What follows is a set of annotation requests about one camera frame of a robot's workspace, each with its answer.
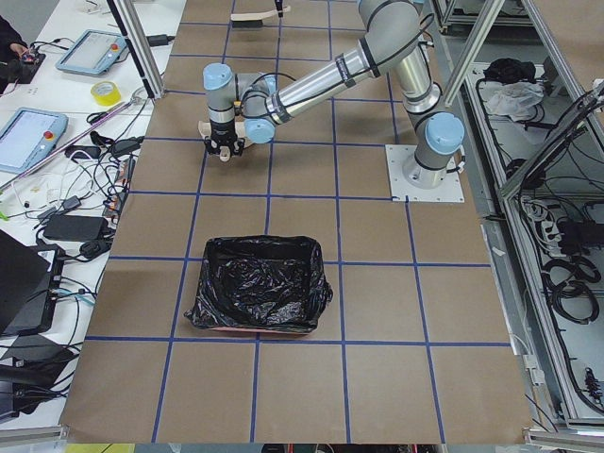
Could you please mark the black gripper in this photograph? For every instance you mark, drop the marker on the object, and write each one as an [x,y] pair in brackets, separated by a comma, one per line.
[222,131]

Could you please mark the white hand brush black bristles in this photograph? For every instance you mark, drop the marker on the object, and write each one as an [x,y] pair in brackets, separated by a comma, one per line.
[256,20]

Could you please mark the beige plastic dustpan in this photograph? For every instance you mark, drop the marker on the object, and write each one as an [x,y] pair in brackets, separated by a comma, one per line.
[226,137]

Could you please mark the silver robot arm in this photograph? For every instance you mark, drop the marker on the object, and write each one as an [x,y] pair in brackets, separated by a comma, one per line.
[247,108]

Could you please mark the black trash bag bin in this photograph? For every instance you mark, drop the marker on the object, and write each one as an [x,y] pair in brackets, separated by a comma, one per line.
[261,283]

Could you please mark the blue teach pendant far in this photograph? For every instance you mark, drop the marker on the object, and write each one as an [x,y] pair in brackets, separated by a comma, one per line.
[93,53]

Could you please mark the blue teach pendant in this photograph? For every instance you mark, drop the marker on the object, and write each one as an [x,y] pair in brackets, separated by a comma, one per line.
[93,53]
[28,137]

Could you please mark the yellow tape roll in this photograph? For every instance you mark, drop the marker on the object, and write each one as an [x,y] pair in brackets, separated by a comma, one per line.
[105,93]

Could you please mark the white crumpled cloth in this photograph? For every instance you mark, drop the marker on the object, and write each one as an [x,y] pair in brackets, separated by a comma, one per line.
[518,101]

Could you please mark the blue teach pendant near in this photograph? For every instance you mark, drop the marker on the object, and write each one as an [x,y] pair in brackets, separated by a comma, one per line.
[28,137]

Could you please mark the black power adapter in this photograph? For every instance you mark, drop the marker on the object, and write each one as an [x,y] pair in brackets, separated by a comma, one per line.
[75,228]

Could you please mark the black laptop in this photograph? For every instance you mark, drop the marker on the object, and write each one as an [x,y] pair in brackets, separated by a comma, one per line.
[30,278]

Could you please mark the aluminium frame post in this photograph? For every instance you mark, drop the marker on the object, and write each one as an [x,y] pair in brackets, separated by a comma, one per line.
[130,26]

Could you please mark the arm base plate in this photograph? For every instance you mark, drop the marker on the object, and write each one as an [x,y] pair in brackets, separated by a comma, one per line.
[409,182]

